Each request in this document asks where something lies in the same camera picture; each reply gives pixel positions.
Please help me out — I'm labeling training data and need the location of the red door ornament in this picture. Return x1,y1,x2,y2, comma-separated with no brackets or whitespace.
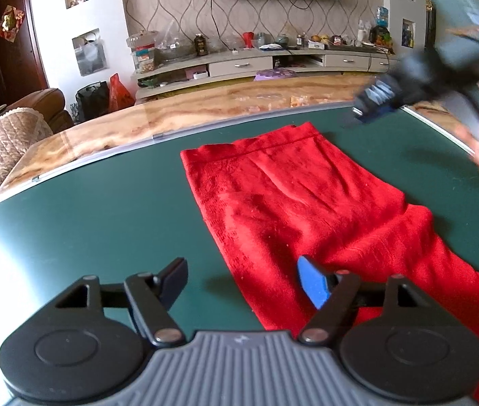
0,5,25,42

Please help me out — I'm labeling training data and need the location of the red long-sleeved shirt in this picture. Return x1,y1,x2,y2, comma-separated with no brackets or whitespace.
180,122,479,406

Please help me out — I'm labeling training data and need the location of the black bag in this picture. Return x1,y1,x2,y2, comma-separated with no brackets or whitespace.
75,81,110,121

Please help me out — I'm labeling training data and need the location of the clear lidded jar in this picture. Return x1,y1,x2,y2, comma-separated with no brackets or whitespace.
127,30,158,72

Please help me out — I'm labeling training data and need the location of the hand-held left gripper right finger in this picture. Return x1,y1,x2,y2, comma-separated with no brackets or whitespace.
298,255,426,344

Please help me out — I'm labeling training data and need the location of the purple plastic basin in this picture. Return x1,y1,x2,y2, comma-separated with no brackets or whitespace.
254,69,297,82

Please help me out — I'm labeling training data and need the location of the grey television cabinet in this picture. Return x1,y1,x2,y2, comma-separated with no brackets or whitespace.
135,44,401,100

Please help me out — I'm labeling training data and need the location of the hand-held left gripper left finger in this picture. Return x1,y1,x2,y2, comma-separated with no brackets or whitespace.
55,257,188,345

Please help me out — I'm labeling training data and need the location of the orange plastic bag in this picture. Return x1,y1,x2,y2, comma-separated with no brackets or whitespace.
108,73,136,111

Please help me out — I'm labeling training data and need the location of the green mat with silver frame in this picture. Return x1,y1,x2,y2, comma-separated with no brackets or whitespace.
0,100,479,406

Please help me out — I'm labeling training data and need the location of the dark wooden door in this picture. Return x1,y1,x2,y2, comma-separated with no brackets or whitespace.
0,0,50,106

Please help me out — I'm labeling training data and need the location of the brown leather sofa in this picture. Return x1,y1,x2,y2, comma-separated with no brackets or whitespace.
0,88,75,136

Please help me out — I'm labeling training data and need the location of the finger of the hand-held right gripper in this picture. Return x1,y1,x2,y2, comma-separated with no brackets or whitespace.
351,76,401,122

